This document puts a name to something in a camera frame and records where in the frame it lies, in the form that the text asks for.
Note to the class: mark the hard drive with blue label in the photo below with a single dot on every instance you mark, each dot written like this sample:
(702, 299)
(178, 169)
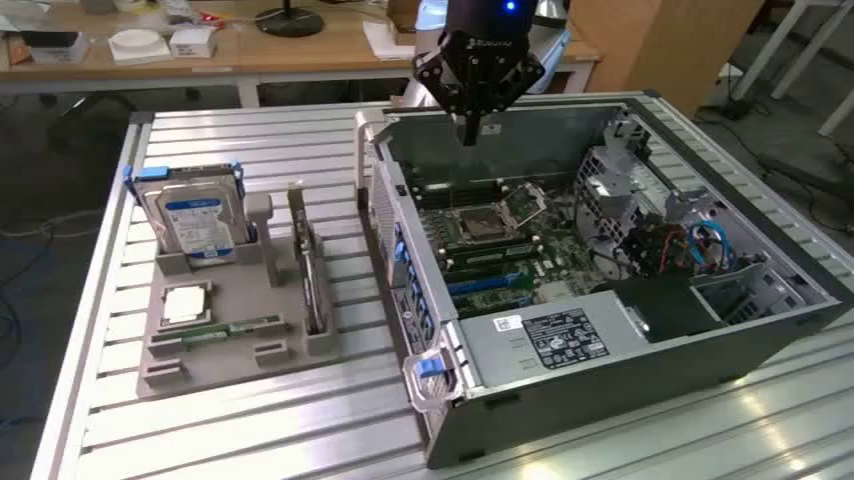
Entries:
(194, 220)

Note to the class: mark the brown cardboard box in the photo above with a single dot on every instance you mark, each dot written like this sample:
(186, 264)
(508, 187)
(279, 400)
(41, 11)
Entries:
(400, 15)

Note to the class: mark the white box black top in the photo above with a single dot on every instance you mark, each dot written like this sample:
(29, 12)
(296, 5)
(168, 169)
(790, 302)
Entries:
(56, 50)

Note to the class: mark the wooden cabinet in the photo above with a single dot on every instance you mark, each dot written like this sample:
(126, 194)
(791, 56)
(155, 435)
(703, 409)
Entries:
(667, 50)

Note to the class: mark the metal disk bay cage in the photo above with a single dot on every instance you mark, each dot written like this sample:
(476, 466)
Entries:
(614, 195)

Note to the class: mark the white round holder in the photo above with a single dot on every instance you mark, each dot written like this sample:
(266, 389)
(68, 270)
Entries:
(140, 47)

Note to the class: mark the black office chair base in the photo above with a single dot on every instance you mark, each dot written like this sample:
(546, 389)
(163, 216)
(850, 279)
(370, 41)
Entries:
(87, 107)

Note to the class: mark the black power adapter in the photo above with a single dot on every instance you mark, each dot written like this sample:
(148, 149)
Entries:
(737, 111)

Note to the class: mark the blue case release latch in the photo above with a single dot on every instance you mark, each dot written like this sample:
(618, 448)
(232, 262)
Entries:
(428, 367)

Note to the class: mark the metal optical drive bay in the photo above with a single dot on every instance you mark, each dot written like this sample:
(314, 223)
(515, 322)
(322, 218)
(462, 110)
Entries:
(761, 285)

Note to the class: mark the black GPU graphics card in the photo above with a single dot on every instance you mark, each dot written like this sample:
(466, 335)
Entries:
(308, 260)

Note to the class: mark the blue expansion slot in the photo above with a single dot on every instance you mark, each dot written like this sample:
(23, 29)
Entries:
(480, 285)

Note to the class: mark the black open PC case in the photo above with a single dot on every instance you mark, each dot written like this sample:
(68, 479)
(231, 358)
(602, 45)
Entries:
(601, 415)

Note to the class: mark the black lamp base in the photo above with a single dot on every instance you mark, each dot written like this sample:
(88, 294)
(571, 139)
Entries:
(290, 25)

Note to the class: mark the white paper stack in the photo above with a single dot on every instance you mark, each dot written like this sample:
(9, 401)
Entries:
(387, 42)

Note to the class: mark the white table frame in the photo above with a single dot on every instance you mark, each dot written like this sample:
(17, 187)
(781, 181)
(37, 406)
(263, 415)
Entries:
(835, 120)

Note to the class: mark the black expansion slot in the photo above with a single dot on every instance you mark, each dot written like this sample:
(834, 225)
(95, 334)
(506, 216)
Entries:
(480, 274)

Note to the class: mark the silver CPU chip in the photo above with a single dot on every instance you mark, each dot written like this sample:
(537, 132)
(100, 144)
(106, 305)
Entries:
(187, 305)

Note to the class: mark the CPU socket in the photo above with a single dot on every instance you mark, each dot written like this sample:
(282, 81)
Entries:
(479, 225)

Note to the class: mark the grey cup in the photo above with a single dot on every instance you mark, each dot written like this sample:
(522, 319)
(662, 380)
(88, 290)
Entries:
(99, 6)

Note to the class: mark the grey printed parts rack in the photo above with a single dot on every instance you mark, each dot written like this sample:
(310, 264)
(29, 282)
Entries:
(234, 280)

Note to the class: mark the wooden desk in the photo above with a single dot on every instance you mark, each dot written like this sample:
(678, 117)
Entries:
(300, 50)

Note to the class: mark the green RAM stick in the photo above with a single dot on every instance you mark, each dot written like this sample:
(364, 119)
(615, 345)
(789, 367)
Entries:
(220, 331)

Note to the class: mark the grey power supply unit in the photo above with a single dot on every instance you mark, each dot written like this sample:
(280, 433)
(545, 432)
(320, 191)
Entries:
(567, 340)

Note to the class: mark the green motherboard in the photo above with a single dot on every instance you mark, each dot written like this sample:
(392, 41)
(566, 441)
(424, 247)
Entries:
(567, 250)

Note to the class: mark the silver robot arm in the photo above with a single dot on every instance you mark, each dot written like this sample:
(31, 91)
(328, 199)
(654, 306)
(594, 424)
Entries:
(420, 92)

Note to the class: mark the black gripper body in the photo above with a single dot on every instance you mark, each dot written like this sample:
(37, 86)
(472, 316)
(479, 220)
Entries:
(487, 50)

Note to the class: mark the small white box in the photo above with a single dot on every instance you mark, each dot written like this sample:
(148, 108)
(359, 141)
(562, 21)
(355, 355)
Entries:
(194, 44)

